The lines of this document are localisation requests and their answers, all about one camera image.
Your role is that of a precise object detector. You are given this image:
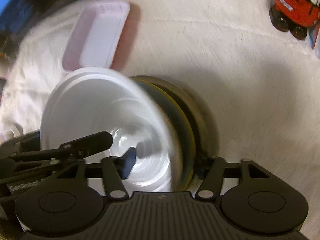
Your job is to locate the white cloth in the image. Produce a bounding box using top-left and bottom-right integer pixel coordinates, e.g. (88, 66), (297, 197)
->
(0, 0), (320, 205)

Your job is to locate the pink rectangular plastic container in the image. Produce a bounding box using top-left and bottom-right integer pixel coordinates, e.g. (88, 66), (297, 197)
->
(61, 1), (139, 73)

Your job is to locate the red toy truck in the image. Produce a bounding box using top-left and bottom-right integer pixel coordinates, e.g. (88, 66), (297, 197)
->
(265, 0), (320, 40)

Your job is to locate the blue box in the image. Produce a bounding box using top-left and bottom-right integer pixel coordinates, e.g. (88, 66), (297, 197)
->
(0, 0), (97, 60)

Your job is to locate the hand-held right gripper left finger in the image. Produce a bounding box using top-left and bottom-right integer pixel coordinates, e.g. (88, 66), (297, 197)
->
(58, 147), (137, 201)

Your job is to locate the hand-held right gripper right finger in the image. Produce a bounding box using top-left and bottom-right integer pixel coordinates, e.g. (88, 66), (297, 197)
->
(194, 155), (269, 201)

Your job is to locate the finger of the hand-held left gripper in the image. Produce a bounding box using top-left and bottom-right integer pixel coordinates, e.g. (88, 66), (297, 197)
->
(0, 131), (41, 155)
(9, 131), (113, 165)

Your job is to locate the white plastic bowl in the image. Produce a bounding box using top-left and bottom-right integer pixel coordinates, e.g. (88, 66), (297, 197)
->
(40, 67), (180, 193)

